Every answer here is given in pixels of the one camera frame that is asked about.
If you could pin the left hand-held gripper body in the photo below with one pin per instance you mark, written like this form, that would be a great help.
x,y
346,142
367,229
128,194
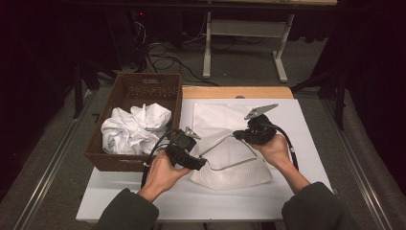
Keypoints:
x,y
182,145

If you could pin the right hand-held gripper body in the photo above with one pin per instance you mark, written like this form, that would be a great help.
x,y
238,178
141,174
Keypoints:
x,y
260,131

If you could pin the white mesh laundry bag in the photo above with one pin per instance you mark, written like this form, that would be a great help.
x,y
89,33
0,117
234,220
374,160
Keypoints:
x,y
230,179

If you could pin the white shirt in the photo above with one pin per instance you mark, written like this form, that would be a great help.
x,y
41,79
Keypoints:
x,y
134,131

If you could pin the brown woven basket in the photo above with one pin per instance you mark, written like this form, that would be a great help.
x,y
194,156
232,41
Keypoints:
x,y
127,86

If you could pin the person's right hand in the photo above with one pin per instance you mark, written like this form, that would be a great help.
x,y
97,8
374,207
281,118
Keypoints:
x,y
274,151

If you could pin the person's left hand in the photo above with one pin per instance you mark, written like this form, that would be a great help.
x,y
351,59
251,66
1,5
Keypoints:
x,y
161,177

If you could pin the dark metal stand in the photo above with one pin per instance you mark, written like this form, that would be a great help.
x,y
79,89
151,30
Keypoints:
x,y
78,89
340,96

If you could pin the white metal desk frame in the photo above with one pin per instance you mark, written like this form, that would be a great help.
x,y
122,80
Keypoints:
x,y
245,28

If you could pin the metal floor rail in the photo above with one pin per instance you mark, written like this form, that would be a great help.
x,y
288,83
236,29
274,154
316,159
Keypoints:
x,y
360,179
48,175

